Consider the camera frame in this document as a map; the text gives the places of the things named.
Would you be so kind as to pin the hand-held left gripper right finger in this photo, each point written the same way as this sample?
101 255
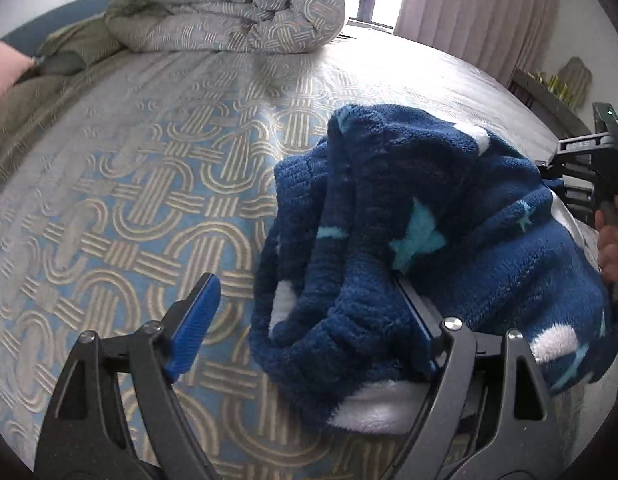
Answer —
456 355

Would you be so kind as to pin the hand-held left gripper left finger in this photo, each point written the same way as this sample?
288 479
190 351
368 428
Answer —
194 327

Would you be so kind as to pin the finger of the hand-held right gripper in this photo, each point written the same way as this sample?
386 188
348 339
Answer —
571 180

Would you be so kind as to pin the blue star print pants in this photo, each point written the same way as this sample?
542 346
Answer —
439 210

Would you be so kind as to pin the person's right hand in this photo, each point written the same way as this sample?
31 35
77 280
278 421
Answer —
614 255

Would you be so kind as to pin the yellow green shelf decor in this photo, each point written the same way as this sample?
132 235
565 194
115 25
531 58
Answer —
569 82

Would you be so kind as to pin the bed with patterned bedspread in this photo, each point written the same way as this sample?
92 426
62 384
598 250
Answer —
139 200

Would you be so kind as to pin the beige curtain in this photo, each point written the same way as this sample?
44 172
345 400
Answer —
469 15

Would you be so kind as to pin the olive green blanket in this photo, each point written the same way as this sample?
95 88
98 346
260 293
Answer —
54 70

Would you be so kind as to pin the pink pillow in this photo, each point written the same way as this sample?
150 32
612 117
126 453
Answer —
6 70

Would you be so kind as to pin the rolled grey patterned duvet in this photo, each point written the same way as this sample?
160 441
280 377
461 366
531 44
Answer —
229 5

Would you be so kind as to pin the blue headboard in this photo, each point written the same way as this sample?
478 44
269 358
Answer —
54 15

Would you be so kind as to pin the dark wall shelf desk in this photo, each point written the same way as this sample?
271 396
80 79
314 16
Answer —
544 97

